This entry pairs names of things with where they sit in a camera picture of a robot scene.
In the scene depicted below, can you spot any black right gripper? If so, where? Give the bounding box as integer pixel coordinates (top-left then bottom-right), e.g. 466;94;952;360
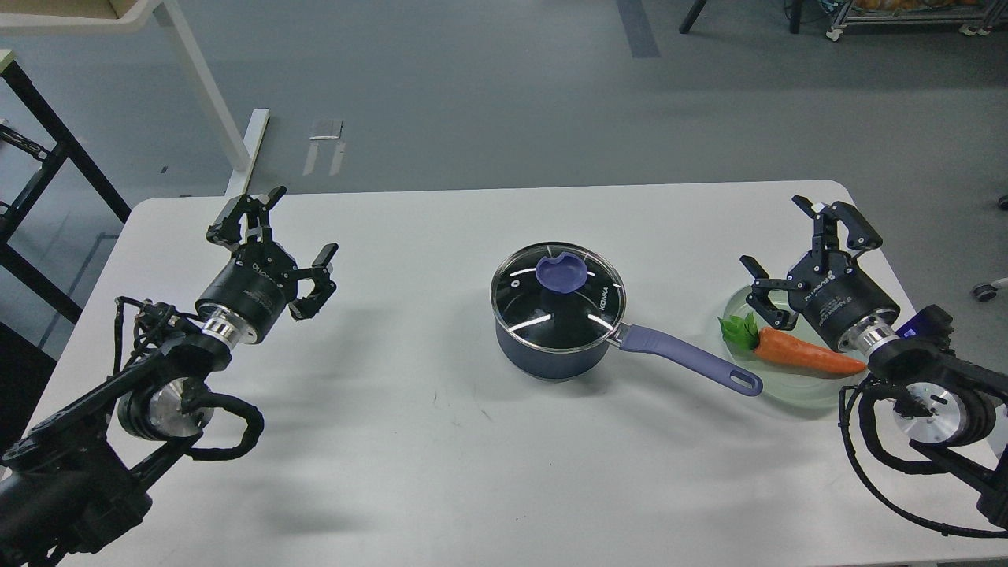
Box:
740;195;900;352

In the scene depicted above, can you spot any translucent green plate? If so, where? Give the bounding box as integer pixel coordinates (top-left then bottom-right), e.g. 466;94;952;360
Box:
721;286;867;410

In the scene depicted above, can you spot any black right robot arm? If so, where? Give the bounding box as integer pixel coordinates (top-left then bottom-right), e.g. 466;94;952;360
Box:
740;196;1006;539

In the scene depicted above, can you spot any orange toy carrot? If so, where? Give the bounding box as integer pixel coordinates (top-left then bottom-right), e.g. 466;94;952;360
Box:
717;313;867;376

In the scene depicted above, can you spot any black metal rack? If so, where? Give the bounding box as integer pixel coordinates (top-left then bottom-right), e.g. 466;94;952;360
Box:
1;48;131;324

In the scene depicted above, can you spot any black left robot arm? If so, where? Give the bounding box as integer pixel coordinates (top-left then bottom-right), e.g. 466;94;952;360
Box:
1;186;339;566

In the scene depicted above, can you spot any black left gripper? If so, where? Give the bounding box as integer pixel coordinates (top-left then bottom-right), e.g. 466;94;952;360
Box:
195;186;339;344

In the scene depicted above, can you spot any metal wheeled cart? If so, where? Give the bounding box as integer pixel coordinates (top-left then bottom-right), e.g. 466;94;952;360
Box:
824;1;1006;43

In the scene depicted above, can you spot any white desk frame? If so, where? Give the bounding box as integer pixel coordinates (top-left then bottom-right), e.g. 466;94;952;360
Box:
1;1;271;197

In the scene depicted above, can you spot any blue pot with purple handle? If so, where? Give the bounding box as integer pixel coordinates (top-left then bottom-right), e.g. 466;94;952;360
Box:
494;243;764;396

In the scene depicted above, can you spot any glass lid with purple knob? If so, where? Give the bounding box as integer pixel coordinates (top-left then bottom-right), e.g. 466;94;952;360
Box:
490;242;626;353

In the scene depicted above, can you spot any black stand leg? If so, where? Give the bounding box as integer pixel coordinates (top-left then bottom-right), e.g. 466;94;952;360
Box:
678;0;804;35

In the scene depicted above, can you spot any black caster wheel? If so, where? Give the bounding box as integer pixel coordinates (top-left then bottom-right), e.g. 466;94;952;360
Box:
969;277;1008;302

